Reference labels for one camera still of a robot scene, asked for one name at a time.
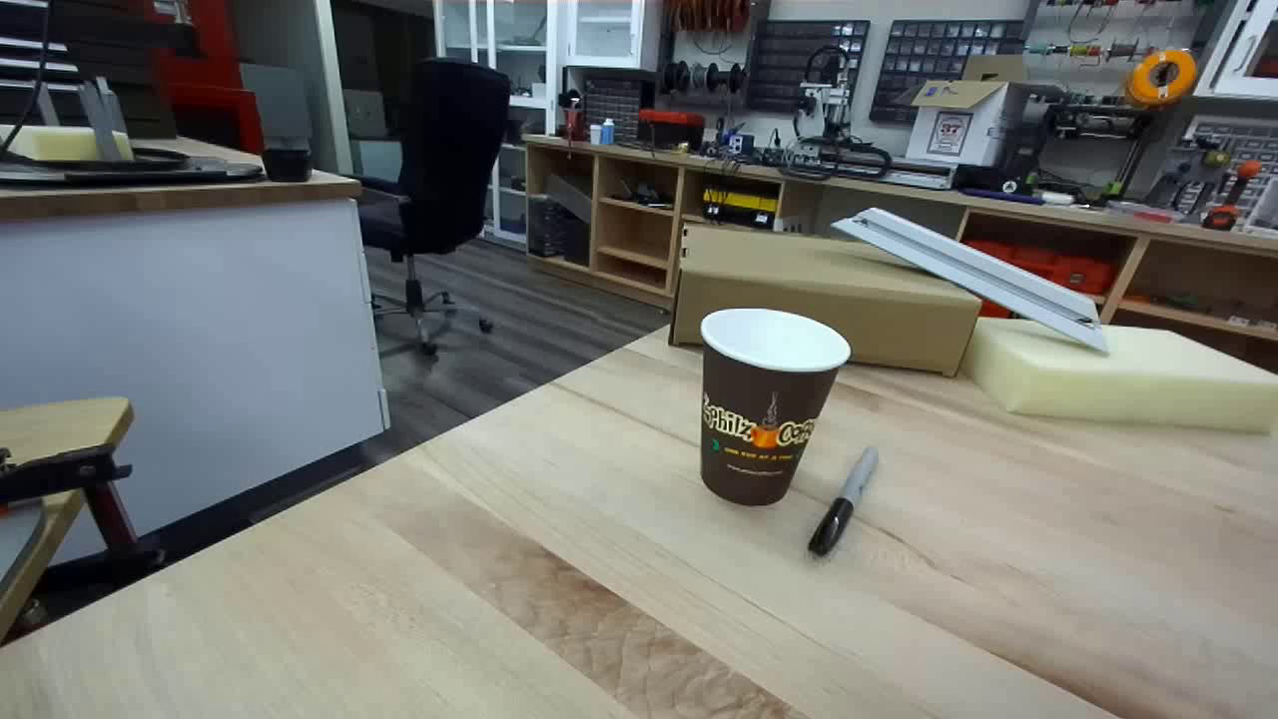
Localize brown paper coffee cup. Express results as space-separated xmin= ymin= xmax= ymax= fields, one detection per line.
xmin=695 ymin=304 xmax=856 ymax=509

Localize cardboard box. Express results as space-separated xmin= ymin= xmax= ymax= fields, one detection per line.
xmin=666 ymin=219 xmax=988 ymax=378

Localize yellow and black tool case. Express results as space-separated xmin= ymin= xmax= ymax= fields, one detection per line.
xmin=700 ymin=183 xmax=784 ymax=233

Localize wooden shelf workbench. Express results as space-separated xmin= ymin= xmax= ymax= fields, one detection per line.
xmin=519 ymin=130 xmax=1278 ymax=371

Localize red and black toolbox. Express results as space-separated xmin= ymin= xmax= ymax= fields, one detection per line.
xmin=634 ymin=107 xmax=709 ymax=153

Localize black marker pen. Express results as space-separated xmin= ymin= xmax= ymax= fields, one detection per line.
xmin=803 ymin=442 xmax=884 ymax=557

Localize black office chair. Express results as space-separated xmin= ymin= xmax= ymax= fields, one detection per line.
xmin=355 ymin=57 xmax=514 ymax=362

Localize black bench machine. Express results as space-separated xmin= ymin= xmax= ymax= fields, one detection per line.
xmin=789 ymin=42 xmax=893 ymax=183

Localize black tool pegboard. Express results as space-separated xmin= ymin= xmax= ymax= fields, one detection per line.
xmin=741 ymin=15 xmax=873 ymax=117
xmin=869 ymin=15 xmax=1029 ymax=130

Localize white glass door cabinet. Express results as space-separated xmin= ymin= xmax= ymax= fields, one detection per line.
xmin=430 ymin=0 xmax=666 ymax=245

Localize white box with label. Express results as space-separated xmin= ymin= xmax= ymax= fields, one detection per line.
xmin=901 ymin=77 xmax=1029 ymax=171

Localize small black box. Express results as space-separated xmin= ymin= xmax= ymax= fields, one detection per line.
xmin=260 ymin=141 xmax=314 ymax=183

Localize red storage bins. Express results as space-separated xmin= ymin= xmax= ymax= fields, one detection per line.
xmin=965 ymin=234 xmax=1118 ymax=320

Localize white cabinet with wooden top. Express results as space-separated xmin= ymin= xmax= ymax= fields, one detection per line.
xmin=0 ymin=137 xmax=397 ymax=572

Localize black flat pad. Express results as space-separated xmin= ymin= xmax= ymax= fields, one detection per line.
xmin=0 ymin=145 xmax=266 ymax=190

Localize black benchtop printer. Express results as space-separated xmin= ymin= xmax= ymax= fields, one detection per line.
xmin=981 ymin=83 xmax=1149 ymax=203

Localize pale yellow foam block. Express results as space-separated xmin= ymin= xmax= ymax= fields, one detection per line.
xmin=964 ymin=316 xmax=1278 ymax=434

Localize red tool cabinet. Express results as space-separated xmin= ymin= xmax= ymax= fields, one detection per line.
xmin=144 ymin=0 xmax=270 ymax=157

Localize orange tape roll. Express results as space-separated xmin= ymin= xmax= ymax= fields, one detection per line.
xmin=1122 ymin=42 xmax=1201 ymax=110

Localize wooden side workbench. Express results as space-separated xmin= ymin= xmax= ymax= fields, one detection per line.
xmin=0 ymin=394 xmax=162 ymax=643

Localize red power tool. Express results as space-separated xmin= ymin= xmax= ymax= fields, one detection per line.
xmin=1195 ymin=157 xmax=1271 ymax=233

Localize pale yellow foam pad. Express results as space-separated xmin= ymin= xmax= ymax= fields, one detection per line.
xmin=0 ymin=121 xmax=136 ymax=166

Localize white aluminium rail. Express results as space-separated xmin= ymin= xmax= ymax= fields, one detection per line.
xmin=831 ymin=203 xmax=1113 ymax=359

